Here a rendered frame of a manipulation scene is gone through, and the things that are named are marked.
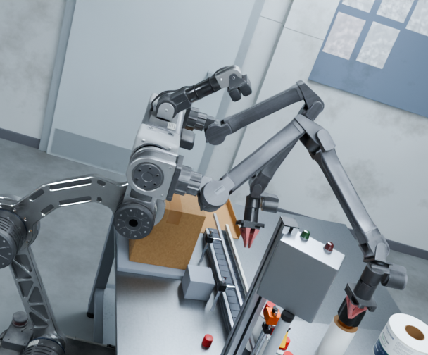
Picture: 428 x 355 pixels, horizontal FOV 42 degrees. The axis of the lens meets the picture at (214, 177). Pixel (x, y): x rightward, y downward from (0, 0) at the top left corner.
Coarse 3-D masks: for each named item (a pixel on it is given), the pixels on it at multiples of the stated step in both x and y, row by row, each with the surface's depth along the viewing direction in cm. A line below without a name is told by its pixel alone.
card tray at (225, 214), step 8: (224, 208) 284; (232, 208) 279; (208, 216) 273; (224, 216) 277; (232, 216) 277; (208, 224) 266; (224, 224) 271; (232, 224) 273; (200, 232) 258; (232, 232) 266; (240, 232) 262
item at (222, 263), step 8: (216, 232) 253; (224, 232) 255; (224, 240) 249; (216, 248) 242; (216, 256) 237; (224, 256) 238; (232, 256) 240; (224, 264) 233; (232, 264) 235; (224, 272) 229; (240, 280) 227; (240, 288) 222; (232, 296) 217; (232, 304) 212; (232, 312) 208; (248, 352) 192
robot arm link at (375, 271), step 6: (372, 264) 166; (378, 264) 168; (366, 270) 166; (372, 270) 165; (378, 270) 165; (384, 270) 166; (360, 276) 169; (366, 276) 166; (372, 276) 165; (378, 276) 164; (384, 276) 167; (366, 282) 166; (372, 282) 166; (378, 282) 166; (384, 282) 167
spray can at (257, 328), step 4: (268, 304) 185; (272, 304) 186; (264, 308) 186; (260, 316) 186; (260, 320) 186; (264, 320) 186; (256, 324) 188; (260, 324) 187; (256, 328) 188; (260, 328) 187; (252, 332) 190; (256, 332) 189; (256, 336) 189; (248, 340) 192; (256, 340) 190; (248, 344) 192; (248, 348) 192
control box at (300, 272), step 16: (288, 240) 147; (304, 240) 149; (272, 256) 148; (288, 256) 146; (304, 256) 144; (320, 256) 145; (336, 256) 147; (272, 272) 150; (288, 272) 148; (304, 272) 146; (320, 272) 144; (336, 272) 142; (272, 288) 151; (288, 288) 149; (304, 288) 147; (320, 288) 145; (288, 304) 151; (304, 304) 149; (320, 304) 147
